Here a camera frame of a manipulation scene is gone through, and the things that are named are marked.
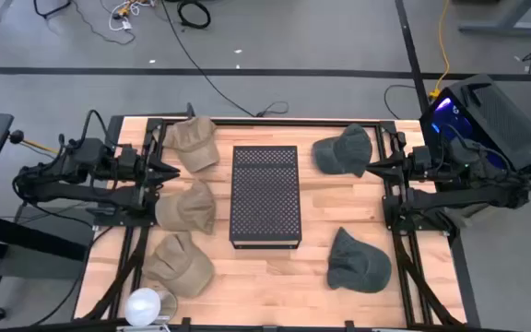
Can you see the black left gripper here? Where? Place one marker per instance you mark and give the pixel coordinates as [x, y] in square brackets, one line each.
[147, 171]

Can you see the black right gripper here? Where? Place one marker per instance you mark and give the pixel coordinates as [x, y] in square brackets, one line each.
[407, 173]

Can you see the tan baseball cap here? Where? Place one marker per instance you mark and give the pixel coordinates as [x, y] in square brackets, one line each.
[194, 143]
[187, 207]
[180, 267]

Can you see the dark green baseball cap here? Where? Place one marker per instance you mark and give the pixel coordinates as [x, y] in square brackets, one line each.
[357, 265]
[344, 152]

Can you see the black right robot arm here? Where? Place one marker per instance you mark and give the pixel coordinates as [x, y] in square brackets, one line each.
[459, 199]

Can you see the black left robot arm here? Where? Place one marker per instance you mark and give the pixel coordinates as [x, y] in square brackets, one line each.
[53, 191]

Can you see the black perforated metal stand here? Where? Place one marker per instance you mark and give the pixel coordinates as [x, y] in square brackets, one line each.
[265, 193]

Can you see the black computer tower blue light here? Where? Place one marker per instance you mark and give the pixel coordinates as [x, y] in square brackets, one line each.
[505, 120]

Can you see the white round lamp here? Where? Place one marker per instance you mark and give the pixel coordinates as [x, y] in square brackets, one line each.
[142, 306]

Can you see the black knob yellow rod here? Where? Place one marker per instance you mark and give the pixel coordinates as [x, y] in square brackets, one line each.
[16, 137]

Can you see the grey desk foot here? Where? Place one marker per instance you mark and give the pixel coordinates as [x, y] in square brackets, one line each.
[500, 27]

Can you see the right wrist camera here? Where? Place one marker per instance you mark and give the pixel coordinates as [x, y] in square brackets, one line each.
[422, 157]

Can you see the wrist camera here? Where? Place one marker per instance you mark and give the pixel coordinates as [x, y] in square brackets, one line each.
[128, 157]
[422, 157]

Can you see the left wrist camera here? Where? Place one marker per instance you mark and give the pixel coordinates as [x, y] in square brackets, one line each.
[128, 157]

